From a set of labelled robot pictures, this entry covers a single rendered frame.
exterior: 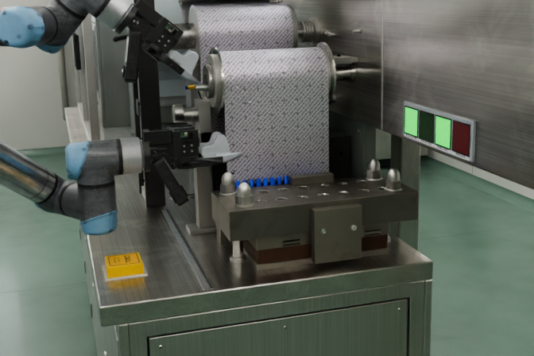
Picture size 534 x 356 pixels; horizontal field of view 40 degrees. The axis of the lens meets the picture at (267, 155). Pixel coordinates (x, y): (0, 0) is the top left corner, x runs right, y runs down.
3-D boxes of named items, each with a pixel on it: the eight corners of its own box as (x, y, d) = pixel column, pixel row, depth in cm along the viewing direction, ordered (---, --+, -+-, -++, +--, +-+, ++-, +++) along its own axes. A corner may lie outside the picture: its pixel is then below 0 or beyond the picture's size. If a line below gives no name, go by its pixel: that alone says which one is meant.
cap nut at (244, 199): (233, 203, 144) (232, 181, 143) (251, 201, 145) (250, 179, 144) (237, 208, 140) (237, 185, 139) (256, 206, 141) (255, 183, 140)
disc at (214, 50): (208, 110, 167) (206, 44, 164) (210, 110, 167) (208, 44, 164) (223, 119, 153) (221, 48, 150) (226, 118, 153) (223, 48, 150)
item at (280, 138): (227, 188, 158) (224, 104, 154) (327, 178, 165) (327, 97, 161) (227, 188, 158) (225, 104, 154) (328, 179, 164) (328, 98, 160)
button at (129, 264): (105, 267, 147) (104, 255, 147) (140, 262, 149) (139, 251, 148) (107, 279, 141) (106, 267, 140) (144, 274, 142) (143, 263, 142)
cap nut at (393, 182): (381, 187, 152) (381, 167, 151) (396, 186, 153) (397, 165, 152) (388, 191, 149) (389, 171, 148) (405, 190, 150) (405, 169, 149)
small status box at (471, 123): (402, 136, 145) (403, 101, 143) (405, 135, 145) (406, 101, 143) (471, 162, 121) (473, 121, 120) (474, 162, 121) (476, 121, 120)
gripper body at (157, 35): (187, 34, 153) (140, -2, 149) (162, 67, 153) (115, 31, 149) (180, 32, 160) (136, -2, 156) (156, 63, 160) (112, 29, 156)
